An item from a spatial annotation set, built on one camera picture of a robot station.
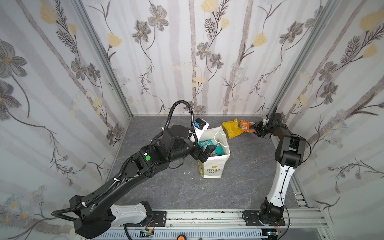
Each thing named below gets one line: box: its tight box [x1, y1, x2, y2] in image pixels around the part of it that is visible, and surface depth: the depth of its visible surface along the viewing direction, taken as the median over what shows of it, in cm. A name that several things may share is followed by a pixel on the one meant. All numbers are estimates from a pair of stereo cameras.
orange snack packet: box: [239, 119, 256, 133], surface depth 109 cm
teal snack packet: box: [198, 140, 225, 157], surface depth 88 cm
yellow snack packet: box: [221, 118, 244, 140], surface depth 110 cm
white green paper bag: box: [197, 126, 231, 179], surface depth 82 cm
